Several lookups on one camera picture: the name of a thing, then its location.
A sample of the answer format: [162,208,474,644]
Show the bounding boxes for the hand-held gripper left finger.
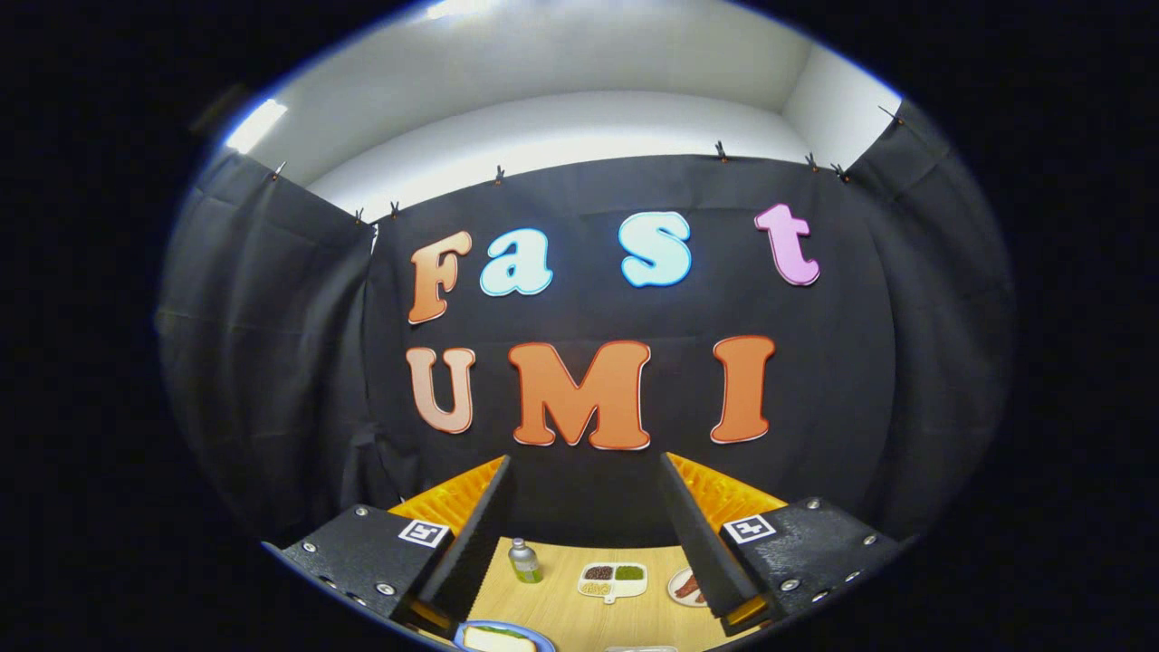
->
[263,455,513,638]

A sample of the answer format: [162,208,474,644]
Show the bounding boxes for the white divided bean dish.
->
[578,562,649,605]

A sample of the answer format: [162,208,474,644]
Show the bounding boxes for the row of small cloth clips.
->
[272,104,906,225]

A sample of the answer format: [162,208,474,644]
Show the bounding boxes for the white oval meat plate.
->
[667,567,712,608]

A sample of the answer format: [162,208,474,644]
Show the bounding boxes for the blue round plate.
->
[453,619,558,652]

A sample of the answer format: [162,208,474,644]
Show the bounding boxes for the narrow ceiling light panel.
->
[225,98,289,155]

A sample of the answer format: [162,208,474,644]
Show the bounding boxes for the browned toast slice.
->
[465,626,538,652]

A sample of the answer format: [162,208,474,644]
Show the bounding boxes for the green label metal bottle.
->
[507,538,544,584]

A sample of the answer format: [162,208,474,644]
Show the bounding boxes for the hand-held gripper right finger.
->
[659,453,906,637]

